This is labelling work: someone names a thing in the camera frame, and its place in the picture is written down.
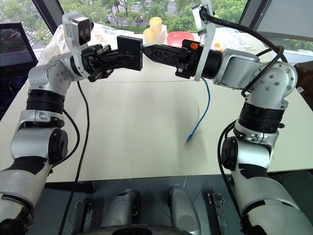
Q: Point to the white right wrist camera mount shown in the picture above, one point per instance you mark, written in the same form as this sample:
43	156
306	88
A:
207	36

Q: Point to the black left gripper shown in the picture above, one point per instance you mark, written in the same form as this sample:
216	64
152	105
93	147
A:
94	61

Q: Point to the small black box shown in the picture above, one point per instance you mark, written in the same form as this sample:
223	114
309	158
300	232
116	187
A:
129	46

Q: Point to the black window frame post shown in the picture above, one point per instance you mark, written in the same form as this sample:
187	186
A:
254	12
47	13

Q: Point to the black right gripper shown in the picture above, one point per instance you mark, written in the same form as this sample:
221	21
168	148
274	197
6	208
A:
192	58

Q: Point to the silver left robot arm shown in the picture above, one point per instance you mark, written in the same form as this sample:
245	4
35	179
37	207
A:
44	76

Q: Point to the small orange item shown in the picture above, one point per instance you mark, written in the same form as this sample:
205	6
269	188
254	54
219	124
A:
217	45

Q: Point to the metal table leg bracket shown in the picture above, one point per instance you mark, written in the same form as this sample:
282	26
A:
218	213
82	214

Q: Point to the black mesh chair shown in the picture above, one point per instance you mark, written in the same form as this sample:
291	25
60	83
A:
14	44

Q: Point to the clear plastic bag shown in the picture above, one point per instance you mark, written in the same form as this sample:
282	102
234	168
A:
52	44
107	31

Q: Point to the black table frame bar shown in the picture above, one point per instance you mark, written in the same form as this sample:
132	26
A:
71	187

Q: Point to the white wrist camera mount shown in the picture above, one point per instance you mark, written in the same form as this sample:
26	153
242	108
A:
71	31
207	36

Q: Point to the dark brown object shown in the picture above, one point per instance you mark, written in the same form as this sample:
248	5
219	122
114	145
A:
304	76

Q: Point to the yellow plastic container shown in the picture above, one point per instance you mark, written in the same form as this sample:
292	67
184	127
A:
156	23
148	34

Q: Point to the red plastic bowl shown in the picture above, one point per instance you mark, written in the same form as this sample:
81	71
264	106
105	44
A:
178	38

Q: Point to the black rounded robot waist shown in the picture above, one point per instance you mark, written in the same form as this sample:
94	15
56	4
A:
137	231

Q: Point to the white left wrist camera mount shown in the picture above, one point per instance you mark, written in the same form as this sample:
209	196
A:
71	31

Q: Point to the grey rounded robot leg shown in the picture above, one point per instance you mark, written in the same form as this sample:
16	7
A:
121	208
183	210

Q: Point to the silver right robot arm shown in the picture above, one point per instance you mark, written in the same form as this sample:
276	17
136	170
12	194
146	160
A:
269	80

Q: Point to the clear plastic packaging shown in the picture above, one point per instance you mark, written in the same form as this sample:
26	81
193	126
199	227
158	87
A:
240	40

